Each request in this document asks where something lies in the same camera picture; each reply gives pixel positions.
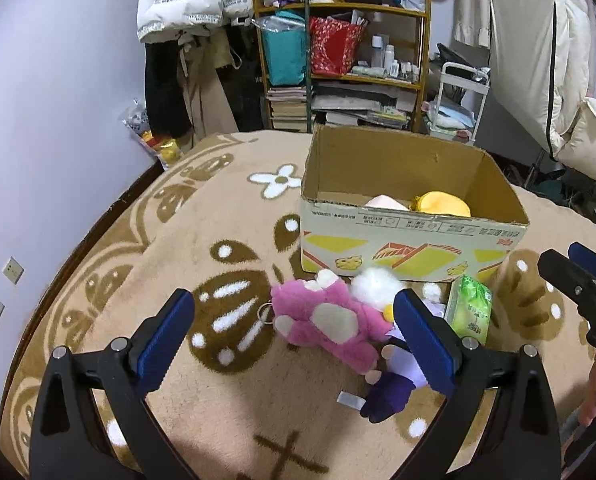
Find printed cardboard box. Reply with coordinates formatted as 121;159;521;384
299;125;530;283

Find dark coat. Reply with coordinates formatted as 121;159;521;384
144;25;269;139

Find pale pink plush toy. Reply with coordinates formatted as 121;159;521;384
364;195;411;212

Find yellow plush toy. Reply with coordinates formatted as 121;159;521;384
410;191;472;218

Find green tissue packet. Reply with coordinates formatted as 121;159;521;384
444;275;494;346

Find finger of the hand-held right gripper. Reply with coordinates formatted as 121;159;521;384
537;249;596;312
567;242;596;287

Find plastic bag with yellow contents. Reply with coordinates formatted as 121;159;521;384
122;100;183;169

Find stack of books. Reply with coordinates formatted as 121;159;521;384
265;86;309;132

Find dark green cloth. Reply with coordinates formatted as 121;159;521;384
535;180;570;199

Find group of white bottles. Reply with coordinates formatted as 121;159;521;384
369;34;423;83

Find clear zip bag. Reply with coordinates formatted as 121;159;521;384
252;14;305;36

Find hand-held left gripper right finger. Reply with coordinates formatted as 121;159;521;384
392;287;563;480

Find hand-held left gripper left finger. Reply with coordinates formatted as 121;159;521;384
29;287;197;480

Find white-haired purple plush doll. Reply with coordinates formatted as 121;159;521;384
350;266;447;424

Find pile of books and papers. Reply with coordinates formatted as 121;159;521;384
312;82;421;131

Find white trolley cart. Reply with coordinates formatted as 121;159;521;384
423;61;492;147

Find red patterned bag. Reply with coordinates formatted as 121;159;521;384
309;16;367;77

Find green pole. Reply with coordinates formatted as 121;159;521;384
303;0;313;134

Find teal bag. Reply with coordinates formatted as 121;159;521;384
260;10;309;87

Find pale blue folded cloths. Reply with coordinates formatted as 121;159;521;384
425;97;474;136

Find person's right hand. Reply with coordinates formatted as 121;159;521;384
577;350;596;428

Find beige garment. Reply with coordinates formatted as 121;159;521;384
178;35;241;149

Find wooden shelf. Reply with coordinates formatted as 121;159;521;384
250;0;433;134

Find beige printed blanket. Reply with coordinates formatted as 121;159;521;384
0;130;596;480

